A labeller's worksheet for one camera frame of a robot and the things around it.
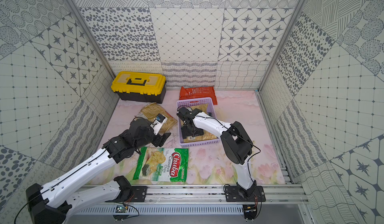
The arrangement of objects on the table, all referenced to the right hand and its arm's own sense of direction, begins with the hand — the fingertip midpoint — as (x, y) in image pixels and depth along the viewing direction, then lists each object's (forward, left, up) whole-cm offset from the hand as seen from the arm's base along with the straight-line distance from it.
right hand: (193, 135), depth 89 cm
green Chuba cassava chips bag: (-15, +17, -6) cm, 24 cm away
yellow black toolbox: (+29, +33, +12) cm, 46 cm away
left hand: (-4, +14, +17) cm, 22 cm away
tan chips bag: (+19, +32, -2) cm, 38 cm away
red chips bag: (+40, -3, -4) cm, 41 cm away
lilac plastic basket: (+28, -7, +1) cm, 29 cm away
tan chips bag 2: (0, -8, -1) cm, 8 cm away
